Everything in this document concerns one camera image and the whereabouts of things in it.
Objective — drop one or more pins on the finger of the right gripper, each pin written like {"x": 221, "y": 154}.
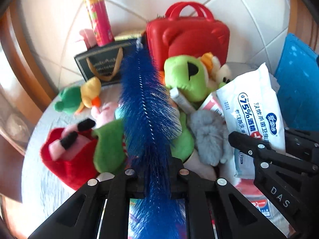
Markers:
{"x": 261, "y": 151}
{"x": 302, "y": 144}

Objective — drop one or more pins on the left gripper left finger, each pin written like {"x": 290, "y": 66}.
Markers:
{"x": 96, "y": 210}

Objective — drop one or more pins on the blue plastic storage crate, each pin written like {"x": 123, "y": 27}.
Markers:
{"x": 297, "y": 76}

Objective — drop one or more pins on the red plush toy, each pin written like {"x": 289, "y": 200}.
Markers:
{"x": 68, "y": 153}

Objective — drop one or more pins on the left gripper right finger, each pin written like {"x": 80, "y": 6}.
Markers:
{"x": 216, "y": 209}

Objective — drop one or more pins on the pink yellow tube can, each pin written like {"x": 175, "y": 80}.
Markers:
{"x": 99, "y": 21}

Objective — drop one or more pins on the green crocodile plush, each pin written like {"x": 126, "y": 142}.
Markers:
{"x": 110, "y": 155}

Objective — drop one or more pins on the white wet wipes pack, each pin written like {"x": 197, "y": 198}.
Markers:
{"x": 250, "y": 107}

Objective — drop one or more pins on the green yellow duck plush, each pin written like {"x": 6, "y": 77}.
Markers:
{"x": 75, "y": 99}

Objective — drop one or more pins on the green frog plush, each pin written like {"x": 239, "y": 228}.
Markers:
{"x": 195, "y": 77}

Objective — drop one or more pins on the red bear suitcase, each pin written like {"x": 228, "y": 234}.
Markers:
{"x": 187, "y": 28}

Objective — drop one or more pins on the black gift bag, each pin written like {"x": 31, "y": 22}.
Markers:
{"x": 104, "y": 62}

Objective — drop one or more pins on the grey fluffy plush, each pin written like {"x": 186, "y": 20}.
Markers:
{"x": 211, "y": 137}

